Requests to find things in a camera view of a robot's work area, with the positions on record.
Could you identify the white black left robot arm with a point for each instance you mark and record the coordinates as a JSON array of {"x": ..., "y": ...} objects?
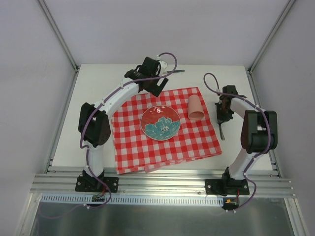
[{"x": 94, "y": 120}]

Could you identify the fork with green handle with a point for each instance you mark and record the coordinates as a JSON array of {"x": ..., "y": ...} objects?
[{"x": 176, "y": 71}]

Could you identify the aluminium front rail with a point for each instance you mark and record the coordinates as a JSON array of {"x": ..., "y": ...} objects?
[{"x": 163, "y": 182}]

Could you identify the red white checkered cloth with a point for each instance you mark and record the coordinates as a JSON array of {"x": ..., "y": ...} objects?
[{"x": 135, "y": 152}]

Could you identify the red teal ceramic plate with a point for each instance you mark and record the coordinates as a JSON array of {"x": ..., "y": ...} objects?
[{"x": 160, "y": 122}]

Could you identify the aluminium frame post right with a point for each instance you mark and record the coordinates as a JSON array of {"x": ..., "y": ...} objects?
[{"x": 272, "y": 33}]

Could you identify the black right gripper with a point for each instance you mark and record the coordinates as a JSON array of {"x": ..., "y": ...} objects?
[{"x": 221, "y": 117}]

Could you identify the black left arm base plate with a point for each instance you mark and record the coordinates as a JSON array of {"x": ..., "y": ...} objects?
[{"x": 93, "y": 185}]

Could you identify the salmon pink plastic cup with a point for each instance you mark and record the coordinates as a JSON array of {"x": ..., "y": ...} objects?
[{"x": 195, "y": 110}]

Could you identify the aluminium frame post left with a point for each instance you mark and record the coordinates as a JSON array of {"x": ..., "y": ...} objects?
[{"x": 53, "y": 25}]

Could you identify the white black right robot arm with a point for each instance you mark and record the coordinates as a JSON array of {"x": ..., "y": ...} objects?
[{"x": 259, "y": 132}]

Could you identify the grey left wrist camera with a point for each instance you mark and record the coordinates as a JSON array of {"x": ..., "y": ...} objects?
[{"x": 162, "y": 65}]

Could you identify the silver table knife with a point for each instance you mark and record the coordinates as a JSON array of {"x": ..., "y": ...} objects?
[{"x": 221, "y": 132}]

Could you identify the aluminium frame post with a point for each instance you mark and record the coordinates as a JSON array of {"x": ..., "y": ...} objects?
[
  {"x": 53, "y": 25},
  {"x": 272, "y": 33}
]

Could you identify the white slotted cable duct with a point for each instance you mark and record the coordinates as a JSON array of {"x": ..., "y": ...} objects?
[{"x": 133, "y": 200}]

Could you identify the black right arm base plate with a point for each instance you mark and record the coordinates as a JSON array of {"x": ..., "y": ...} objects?
[{"x": 219, "y": 187}]

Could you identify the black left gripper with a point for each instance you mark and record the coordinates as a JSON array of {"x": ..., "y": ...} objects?
[{"x": 157, "y": 85}]

